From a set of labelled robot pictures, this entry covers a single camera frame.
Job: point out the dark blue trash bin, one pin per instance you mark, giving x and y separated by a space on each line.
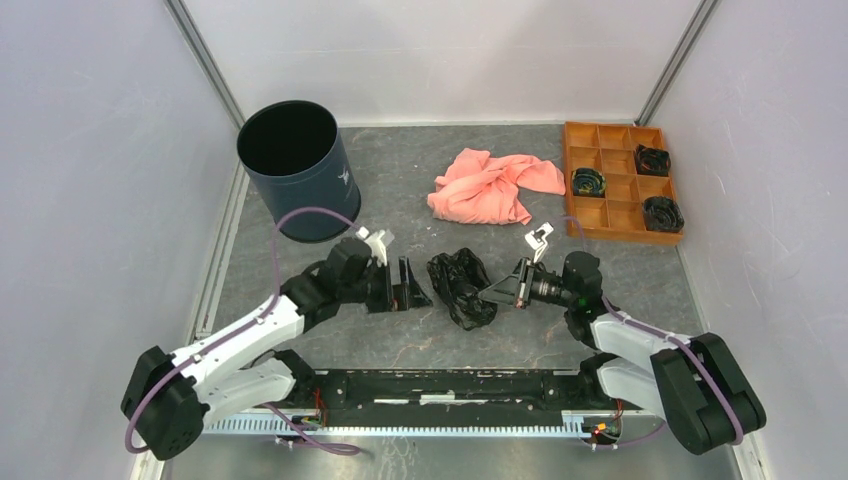
294 155

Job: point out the black plastic trash bag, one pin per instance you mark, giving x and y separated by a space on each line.
457 280

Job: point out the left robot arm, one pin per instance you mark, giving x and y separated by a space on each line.
172 397

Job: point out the rolled trash bag bottom right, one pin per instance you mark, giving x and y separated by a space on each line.
662 214

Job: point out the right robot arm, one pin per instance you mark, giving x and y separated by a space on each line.
694 384

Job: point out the rolled trash bag with yellow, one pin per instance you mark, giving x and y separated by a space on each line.
588 182

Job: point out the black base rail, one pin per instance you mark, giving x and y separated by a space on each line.
448 398

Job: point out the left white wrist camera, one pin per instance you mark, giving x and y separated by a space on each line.
378 243

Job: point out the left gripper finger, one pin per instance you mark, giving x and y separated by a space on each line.
410 284
402 301

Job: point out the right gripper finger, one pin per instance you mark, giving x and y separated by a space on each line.
490 295
512 282

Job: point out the rolled trash bag top right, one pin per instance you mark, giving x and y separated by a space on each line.
652 161

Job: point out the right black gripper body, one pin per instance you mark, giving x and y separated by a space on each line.
533 280

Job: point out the pink crumpled cloth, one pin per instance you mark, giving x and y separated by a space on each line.
478 188

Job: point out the white toothed cable duct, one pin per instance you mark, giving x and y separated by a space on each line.
267 423

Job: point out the orange wooden compartment tray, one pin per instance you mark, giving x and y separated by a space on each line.
610 150

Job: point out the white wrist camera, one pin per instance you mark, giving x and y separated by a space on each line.
378 243
537 240

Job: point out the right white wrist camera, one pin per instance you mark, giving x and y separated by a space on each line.
537 240

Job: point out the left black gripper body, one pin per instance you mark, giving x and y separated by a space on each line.
379 291

